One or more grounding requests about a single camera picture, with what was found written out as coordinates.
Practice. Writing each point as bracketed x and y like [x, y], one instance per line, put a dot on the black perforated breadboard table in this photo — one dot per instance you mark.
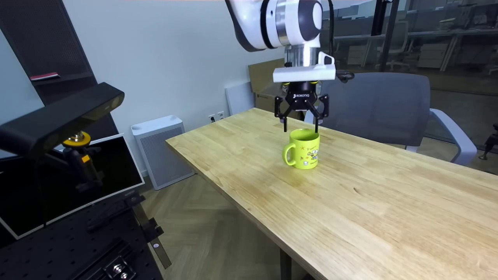
[52, 254]

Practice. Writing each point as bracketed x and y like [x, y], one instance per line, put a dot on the black metal bracket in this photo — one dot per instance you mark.
[150, 230]

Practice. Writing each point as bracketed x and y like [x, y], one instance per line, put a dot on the green mug with print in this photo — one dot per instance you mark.
[306, 153]

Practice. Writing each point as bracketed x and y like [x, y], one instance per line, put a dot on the grey office chair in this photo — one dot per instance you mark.
[383, 109]

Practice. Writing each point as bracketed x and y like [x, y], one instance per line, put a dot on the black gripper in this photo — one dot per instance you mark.
[301, 94]

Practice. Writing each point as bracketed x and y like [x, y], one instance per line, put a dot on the white air purifier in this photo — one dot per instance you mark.
[161, 150]

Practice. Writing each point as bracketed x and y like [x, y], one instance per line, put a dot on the white wrist mounting plate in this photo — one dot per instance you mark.
[304, 73]

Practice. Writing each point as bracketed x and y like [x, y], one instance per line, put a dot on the white wall outlet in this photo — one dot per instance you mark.
[217, 115]

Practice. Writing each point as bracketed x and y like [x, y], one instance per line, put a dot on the black table leg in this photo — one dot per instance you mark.
[287, 266]

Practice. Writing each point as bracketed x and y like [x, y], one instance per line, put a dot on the black stereo camera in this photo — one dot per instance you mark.
[63, 117]

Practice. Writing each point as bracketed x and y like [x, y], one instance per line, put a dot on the white flat panel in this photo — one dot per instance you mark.
[239, 98]

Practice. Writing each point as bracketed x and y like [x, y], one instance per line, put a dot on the yellow black camera mount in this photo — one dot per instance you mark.
[78, 140]

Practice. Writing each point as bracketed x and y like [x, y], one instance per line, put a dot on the brown cardboard box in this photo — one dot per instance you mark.
[262, 78]

